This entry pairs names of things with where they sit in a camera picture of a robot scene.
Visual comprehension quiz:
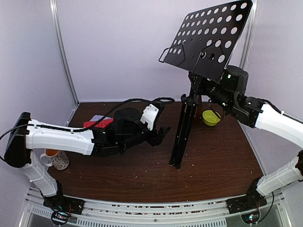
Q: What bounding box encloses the brown wooden metronome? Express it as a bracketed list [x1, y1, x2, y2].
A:
[193, 95, 203, 125]

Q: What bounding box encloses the red sheet music page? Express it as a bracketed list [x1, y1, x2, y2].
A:
[83, 118, 114, 128]

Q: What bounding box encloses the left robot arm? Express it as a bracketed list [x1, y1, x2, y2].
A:
[4, 104, 171, 210]

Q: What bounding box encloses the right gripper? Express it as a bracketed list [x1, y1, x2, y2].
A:
[188, 71, 234, 111]

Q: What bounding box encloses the left aluminium corner post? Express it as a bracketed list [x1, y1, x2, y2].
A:
[49, 0, 80, 105]

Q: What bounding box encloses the black music stand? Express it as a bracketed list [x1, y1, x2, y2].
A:
[159, 0, 253, 169]

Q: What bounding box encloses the white sheet music page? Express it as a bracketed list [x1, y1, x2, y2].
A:
[90, 115, 104, 122]

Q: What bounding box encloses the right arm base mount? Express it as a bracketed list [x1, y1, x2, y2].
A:
[226, 189, 267, 225]

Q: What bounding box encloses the aluminium front frame rail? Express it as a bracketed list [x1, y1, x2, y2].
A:
[17, 187, 294, 227]

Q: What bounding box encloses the patterned white mug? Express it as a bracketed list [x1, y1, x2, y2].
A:
[40, 149, 70, 171]

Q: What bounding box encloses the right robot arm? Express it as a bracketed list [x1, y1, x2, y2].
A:
[188, 65, 303, 209]

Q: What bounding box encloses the yellow-green bowl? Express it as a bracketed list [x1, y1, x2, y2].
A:
[202, 110, 221, 126]

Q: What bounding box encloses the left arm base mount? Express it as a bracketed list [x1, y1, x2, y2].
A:
[41, 190, 85, 227]

